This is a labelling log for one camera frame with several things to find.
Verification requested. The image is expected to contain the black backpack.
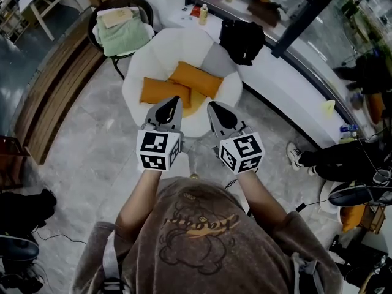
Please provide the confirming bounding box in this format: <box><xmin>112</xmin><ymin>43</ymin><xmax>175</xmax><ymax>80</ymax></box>
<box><xmin>219</xmin><ymin>18</ymin><xmax>266</xmax><ymax>66</ymax></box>

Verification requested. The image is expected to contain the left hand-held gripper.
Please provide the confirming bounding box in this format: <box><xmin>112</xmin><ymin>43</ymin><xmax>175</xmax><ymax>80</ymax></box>
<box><xmin>136</xmin><ymin>96</ymin><xmax>184</xmax><ymax>173</ymax></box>

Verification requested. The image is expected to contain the black cable with adapter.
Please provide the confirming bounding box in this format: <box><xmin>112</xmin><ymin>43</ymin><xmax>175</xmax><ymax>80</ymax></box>
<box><xmin>295</xmin><ymin>199</ymin><xmax>331</xmax><ymax>213</ymax></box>

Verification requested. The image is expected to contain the white round lounge chair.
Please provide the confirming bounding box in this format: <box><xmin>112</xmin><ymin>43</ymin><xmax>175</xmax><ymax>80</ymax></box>
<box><xmin>121</xmin><ymin>28</ymin><xmax>244</xmax><ymax>139</ymax></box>

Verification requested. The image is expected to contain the white window bench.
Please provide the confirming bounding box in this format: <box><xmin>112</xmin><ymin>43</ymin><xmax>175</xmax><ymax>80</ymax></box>
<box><xmin>168</xmin><ymin>3</ymin><xmax>358</xmax><ymax>149</ymax></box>

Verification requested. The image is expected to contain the grey cushion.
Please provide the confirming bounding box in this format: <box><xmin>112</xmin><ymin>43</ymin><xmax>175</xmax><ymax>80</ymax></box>
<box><xmin>200</xmin><ymin>43</ymin><xmax>237</xmax><ymax>80</ymax></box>

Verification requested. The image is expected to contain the yellow drink bottle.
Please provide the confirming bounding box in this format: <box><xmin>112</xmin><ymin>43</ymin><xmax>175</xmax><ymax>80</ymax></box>
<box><xmin>198</xmin><ymin>4</ymin><xmax>209</xmax><ymax>26</ymax></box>

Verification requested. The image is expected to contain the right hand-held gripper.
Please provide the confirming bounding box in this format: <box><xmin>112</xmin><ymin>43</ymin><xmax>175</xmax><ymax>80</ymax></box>
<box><xmin>207</xmin><ymin>102</ymin><xmax>265</xmax><ymax>175</ymax></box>

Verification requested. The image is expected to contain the person's right forearm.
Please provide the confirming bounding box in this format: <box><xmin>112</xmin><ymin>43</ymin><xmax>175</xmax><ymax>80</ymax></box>
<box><xmin>237</xmin><ymin>170</ymin><xmax>290</xmax><ymax>231</ymax></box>

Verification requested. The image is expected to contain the reddish wooden cabinet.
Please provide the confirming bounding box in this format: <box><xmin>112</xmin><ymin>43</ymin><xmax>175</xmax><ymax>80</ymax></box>
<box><xmin>0</xmin><ymin>135</ymin><xmax>31</xmax><ymax>192</ymax></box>

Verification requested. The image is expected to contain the green knitted blanket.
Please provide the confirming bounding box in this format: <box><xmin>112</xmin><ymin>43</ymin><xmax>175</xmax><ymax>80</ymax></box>
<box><xmin>97</xmin><ymin>17</ymin><xmax>154</xmax><ymax>57</ymax></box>

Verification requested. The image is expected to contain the beige folded towel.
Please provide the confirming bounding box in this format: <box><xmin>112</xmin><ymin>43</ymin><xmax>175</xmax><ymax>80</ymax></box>
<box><xmin>99</xmin><ymin>6</ymin><xmax>140</xmax><ymax>29</ymax></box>

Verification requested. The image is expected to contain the yellow round seat cushion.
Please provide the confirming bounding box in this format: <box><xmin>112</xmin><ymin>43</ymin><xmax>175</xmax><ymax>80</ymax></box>
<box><xmin>182</xmin><ymin>89</ymin><xmax>212</xmax><ymax>118</ymax></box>

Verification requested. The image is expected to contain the long wooden slat bench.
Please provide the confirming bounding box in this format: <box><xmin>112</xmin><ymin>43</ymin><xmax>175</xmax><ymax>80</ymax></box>
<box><xmin>13</xmin><ymin>20</ymin><xmax>107</xmax><ymax>165</ymax></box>

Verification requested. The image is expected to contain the clear bottle blue label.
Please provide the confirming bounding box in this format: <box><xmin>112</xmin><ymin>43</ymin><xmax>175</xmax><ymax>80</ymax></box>
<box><xmin>339</xmin><ymin>122</ymin><xmax>358</xmax><ymax>140</ymax></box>

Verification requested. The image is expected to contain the grey harness strap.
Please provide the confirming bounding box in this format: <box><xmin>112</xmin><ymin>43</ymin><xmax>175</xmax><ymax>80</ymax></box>
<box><xmin>290</xmin><ymin>252</ymin><xmax>324</xmax><ymax>294</ymax></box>
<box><xmin>102</xmin><ymin>230</ymin><xmax>129</xmax><ymax>294</ymax></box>

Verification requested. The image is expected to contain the person's brown printed t-shirt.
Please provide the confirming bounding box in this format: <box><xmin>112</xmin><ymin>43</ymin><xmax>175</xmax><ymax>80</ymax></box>
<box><xmin>72</xmin><ymin>178</ymin><xmax>344</xmax><ymax>294</ymax></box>

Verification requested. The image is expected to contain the person's left forearm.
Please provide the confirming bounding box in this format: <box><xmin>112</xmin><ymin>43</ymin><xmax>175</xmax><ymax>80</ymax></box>
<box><xmin>115</xmin><ymin>169</ymin><xmax>162</xmax><ymax>235</ymax></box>

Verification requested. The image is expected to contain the black window frame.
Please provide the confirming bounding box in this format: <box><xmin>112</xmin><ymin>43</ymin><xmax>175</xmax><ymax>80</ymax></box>
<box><xmin>271</xmin><ymin>0</ymin><xmax>350</xmax><ymax>58</ymax></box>

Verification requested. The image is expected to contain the white curved chair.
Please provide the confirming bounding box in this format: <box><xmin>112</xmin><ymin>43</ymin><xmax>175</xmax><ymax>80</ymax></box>
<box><xmin>320</xmin><ymin>182</ymin><xmax>344</xmax><ymax>223</ymax></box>

